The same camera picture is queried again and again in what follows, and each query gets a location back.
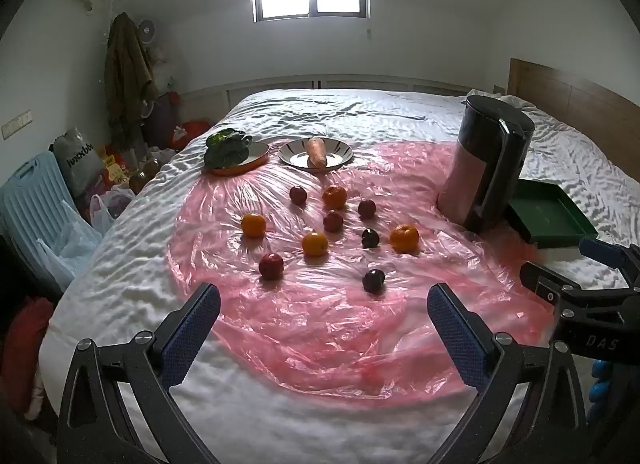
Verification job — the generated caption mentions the light blue plastic chair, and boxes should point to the light blue plastic chair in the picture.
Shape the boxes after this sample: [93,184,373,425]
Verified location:
[0,151,103,290]

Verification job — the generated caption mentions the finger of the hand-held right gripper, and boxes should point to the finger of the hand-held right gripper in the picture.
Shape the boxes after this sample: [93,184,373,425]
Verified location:
[520,261,586,317]
[578,237,640,290]

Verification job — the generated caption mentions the orange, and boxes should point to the orange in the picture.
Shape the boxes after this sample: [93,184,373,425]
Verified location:
[241,212,267,239]
[322,184,348,210]
[301,231,329,257]
[389,224,420,253]

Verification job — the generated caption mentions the green tray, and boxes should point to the green tray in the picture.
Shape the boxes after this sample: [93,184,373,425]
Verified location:
[507,179,599,249]

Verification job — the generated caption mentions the orange plate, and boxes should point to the orange plate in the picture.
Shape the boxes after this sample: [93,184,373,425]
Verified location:
[207,141,271,177]

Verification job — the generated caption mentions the wooden headboard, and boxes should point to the wooden headboard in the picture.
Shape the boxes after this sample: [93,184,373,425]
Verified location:
[507,58,640,180]

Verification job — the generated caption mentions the carrot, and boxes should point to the carrot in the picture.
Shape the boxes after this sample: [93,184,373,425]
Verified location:
[306,136,328,168]

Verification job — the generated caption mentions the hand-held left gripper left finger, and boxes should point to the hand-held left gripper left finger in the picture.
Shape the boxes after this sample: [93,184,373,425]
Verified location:
[57,282,222,464]

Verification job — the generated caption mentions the pink plastic sheet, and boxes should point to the pink plastic sheet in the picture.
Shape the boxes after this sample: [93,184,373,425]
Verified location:
[167,139,556,397]

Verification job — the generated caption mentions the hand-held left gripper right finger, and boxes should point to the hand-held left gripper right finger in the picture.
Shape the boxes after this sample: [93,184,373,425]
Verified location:
[426,282,588,464]

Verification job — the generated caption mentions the striped plate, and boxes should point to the striped plate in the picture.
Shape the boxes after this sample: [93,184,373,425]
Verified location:
[278,136,355,173]

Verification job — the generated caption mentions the person's right hand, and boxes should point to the person's right hand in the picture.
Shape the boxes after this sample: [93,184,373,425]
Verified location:
[589,361,614,420]

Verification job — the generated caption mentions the red bag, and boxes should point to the red bag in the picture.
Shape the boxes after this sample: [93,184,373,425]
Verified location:
[170,119,211,151]

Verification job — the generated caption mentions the brown hanging coat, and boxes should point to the brown hanging coat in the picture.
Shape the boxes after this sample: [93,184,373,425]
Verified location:
[104,12,160,145]

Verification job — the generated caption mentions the yellow boxes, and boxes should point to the yellow boxes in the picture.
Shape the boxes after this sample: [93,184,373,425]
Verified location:
[101,145,127,181]

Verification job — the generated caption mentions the green leafy vegetable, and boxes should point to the green leafy vegetable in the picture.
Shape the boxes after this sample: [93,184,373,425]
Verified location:
[203,128,254,170]

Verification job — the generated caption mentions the red cloth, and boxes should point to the red cloth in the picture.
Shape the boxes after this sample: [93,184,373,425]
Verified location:
[0,296,56,415]

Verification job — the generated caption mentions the grey printed bag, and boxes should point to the grey printed bag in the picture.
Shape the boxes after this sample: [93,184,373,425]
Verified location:
[50,126,108,195]

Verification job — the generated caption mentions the dark purple suitcase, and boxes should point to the dark purple suitcase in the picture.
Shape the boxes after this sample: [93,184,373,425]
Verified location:
[142,99,177,147]

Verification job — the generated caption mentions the wall switch panel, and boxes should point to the wall switch panel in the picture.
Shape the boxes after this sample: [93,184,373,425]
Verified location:
[1,110,32,140]

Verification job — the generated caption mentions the white plastic bag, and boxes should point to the white plastic bag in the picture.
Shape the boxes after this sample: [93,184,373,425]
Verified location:
[37,201,103,290]
[90,186,136,235]

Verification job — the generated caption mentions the white crumpled pillow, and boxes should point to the white crumpled pillow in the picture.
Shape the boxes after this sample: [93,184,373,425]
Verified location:
[467,89,538,112]

